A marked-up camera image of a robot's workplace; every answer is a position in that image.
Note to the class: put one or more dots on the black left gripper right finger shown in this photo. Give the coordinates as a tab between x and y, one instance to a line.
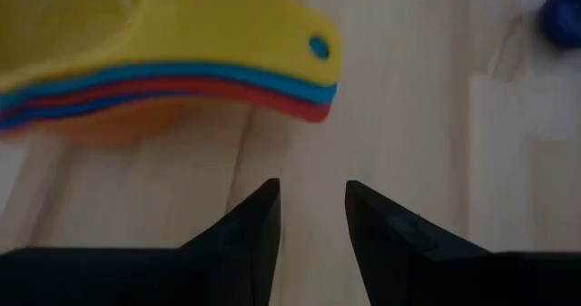
399	260

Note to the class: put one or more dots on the yellow measuring cup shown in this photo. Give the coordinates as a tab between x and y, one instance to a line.
218	24

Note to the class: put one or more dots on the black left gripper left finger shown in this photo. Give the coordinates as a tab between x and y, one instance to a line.
245	251

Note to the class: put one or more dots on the medium blue measuring cup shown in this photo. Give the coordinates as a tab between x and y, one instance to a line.
27	120

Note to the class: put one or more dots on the red measuring cup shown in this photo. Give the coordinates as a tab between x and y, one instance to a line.
227	87

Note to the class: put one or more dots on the dark navy measuring cup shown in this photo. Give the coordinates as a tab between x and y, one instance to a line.
565	15

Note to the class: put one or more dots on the light blue measuring cup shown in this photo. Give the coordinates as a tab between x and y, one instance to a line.
181	69

